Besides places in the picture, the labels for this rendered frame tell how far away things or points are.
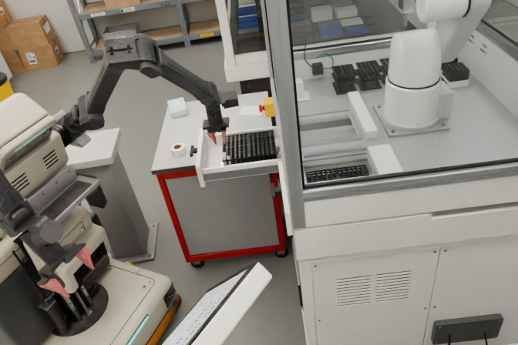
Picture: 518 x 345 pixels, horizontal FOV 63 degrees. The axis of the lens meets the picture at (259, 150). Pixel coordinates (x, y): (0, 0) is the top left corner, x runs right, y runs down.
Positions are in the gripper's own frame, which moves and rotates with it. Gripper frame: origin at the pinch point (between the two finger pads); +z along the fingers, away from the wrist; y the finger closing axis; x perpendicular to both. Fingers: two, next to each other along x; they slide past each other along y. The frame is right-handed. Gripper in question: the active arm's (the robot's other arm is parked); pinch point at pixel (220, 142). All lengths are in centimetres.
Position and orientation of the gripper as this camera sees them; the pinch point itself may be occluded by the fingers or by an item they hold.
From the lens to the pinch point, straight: 170.5
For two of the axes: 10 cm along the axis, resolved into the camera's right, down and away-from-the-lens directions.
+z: 1.2, 8.3, 5.5
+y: -9.9, 1.1, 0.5
